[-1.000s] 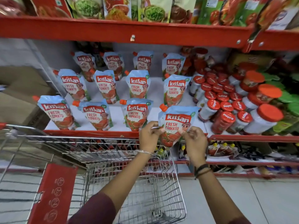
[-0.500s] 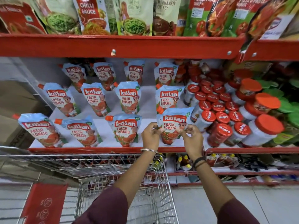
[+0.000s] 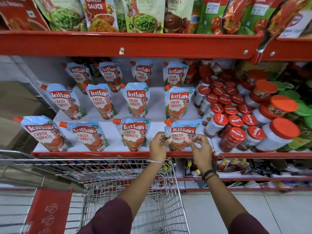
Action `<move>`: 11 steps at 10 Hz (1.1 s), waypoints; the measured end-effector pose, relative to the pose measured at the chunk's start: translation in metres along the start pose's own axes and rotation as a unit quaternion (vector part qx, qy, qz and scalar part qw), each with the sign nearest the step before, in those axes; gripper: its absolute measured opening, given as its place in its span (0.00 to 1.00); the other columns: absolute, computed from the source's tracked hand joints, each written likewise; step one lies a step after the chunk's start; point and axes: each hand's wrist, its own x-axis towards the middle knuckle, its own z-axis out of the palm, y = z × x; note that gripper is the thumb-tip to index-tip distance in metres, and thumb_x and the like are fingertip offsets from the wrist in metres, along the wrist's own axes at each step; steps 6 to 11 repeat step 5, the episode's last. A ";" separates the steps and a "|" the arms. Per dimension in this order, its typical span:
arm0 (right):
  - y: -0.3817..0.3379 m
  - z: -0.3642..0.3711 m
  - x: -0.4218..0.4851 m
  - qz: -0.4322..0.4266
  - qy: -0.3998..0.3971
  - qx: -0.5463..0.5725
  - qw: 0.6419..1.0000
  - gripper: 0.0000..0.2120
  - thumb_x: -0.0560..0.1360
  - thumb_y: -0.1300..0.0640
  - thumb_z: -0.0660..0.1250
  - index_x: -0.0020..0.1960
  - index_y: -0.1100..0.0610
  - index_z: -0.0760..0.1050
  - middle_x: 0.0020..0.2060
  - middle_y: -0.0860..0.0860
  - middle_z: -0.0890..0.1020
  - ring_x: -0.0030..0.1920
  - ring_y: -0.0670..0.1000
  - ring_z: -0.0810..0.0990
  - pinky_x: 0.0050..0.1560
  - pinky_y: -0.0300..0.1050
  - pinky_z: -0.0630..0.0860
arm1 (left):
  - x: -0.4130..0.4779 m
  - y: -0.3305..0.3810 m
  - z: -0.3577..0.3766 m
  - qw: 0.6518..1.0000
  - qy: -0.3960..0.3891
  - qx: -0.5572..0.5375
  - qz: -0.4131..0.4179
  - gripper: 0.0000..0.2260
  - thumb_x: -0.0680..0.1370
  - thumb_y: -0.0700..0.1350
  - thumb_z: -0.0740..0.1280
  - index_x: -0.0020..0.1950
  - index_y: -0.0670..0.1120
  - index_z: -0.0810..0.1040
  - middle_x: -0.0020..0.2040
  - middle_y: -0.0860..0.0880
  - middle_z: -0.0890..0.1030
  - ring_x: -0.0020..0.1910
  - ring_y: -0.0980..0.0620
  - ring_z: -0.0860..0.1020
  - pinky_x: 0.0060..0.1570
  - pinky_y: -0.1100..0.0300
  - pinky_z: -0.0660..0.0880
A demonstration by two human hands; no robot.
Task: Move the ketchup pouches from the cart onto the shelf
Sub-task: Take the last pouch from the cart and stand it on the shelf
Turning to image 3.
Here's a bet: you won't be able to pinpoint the person's left hand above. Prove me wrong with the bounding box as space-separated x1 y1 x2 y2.
149 132 173 164

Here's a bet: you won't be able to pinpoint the person's right hand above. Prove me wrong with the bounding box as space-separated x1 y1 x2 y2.
187 134 215 173

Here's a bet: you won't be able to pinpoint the orange-capped tomato ketchup pouch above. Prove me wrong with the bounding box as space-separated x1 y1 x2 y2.
164 119 204 152

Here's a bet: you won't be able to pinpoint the person's left forearm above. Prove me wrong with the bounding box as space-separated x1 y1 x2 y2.
117 160 169 213

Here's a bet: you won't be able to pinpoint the person's right forearm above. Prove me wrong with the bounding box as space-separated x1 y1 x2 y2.
202 169 249 230

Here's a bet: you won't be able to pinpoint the silver bangle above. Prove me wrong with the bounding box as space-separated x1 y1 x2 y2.
146 159 167 167

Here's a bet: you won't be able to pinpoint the black wristbands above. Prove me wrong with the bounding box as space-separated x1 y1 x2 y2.
202 169 219 182

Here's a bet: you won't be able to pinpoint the cluster of red-lid jam jars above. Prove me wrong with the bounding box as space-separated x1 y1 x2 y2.
184 58 266 153

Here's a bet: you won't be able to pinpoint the rows of blue ketchup pouches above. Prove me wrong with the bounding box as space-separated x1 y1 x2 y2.
13 58 195 153

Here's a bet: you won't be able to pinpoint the pile of small sauce packets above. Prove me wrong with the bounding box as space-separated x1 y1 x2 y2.
184 158 312 188

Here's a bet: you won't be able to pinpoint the white shelf with red edge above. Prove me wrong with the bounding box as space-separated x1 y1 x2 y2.
31 85 312 161

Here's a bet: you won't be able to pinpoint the low red-edged shelf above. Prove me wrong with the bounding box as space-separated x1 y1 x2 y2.
175 176 312 193

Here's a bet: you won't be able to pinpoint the group of orange-lid white jars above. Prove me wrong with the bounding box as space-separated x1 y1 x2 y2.
236 69 302 153

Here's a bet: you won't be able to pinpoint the maroon left sleeve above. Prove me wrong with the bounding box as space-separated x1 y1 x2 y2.
78 197 133 234

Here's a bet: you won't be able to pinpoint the maroon sleeve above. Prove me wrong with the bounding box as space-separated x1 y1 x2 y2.
78 197 133 234
228 212 270 234

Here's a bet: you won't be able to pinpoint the maroon right sleeve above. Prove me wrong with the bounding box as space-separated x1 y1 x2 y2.
228 212 270 234

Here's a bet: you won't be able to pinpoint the group of green-lid jars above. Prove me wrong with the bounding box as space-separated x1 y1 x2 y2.
270 80 312 153

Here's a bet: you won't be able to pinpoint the red metal shelf with screws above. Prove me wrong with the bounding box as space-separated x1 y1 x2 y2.
0 30 312 63

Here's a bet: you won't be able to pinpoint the row of assorted sauce pouches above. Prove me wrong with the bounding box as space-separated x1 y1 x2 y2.
0 0 312 50

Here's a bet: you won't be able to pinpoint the red cart seat flap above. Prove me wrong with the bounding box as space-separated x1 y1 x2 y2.
25 188 74 234

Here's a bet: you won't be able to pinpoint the brown cardboard box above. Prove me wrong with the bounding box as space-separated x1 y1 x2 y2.
0 81 55 154

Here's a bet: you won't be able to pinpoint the metal wire shopping cart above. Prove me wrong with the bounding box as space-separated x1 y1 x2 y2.
0 150 191 234

